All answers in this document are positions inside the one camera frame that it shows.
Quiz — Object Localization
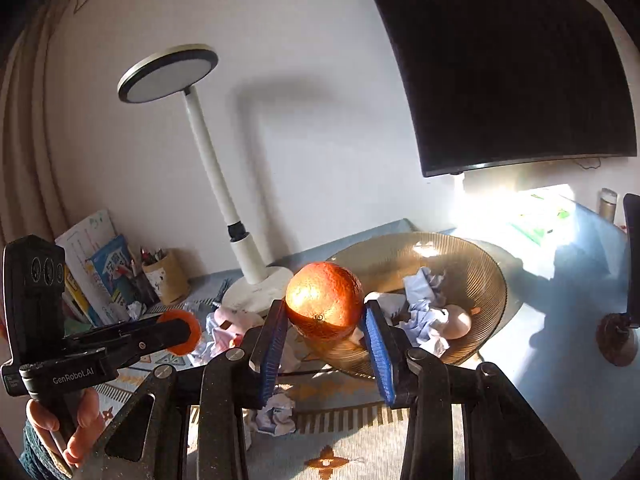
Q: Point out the patterned woven table mat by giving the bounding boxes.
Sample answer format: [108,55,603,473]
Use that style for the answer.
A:
[65,199,640,480]

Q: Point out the blue cover book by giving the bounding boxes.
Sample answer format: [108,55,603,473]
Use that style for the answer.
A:
[87,234,138,311]

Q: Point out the beige curtain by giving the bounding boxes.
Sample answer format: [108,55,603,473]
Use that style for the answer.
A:
[0,0,121,261]

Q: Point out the large orange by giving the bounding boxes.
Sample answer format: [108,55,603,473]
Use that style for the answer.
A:
[285,261,365,343]

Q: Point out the row of books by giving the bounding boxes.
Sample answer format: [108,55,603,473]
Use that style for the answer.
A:
[55,210,131,326]

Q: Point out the yellow cover book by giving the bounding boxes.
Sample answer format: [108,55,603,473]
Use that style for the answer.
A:
[62,260,98,328]

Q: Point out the bamboo pen holder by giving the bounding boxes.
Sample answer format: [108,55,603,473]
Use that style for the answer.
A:
[142,249,191,306]

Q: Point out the person's left hand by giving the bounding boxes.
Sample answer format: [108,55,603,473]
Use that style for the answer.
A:
[25,389,106,468]

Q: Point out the dark phone stand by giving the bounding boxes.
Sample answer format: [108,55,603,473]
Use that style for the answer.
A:
[596,192,640,367]

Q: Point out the black monitor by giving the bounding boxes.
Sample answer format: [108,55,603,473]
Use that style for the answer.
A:
[355,0,638,178]

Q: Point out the person's left forearm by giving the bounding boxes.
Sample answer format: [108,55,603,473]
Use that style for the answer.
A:
[20,422,73,480]

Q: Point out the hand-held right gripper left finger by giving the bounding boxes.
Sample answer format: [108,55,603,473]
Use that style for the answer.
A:
[85,300,291,480]

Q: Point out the white desk lamp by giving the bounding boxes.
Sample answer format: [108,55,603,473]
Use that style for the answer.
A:
[117,44,293,318]

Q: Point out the small orange fruit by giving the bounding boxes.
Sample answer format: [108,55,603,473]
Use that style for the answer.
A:
[162,310,202,357]

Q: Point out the brown wicker basket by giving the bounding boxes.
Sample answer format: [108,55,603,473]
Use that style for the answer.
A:
[300,231,508,380]

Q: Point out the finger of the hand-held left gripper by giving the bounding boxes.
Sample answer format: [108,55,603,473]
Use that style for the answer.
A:
[65,312,193,368]

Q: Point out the pink toy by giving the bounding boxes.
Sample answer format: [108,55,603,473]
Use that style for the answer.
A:
[207,307,266,356]

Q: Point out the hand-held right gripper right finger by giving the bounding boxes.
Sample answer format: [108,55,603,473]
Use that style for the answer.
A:
[362,299,581,480]

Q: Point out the small jar with lid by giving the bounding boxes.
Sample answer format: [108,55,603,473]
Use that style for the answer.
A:
[599,187,618,223]

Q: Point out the green white box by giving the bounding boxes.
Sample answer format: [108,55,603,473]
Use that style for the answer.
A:
[510,190,576,246]

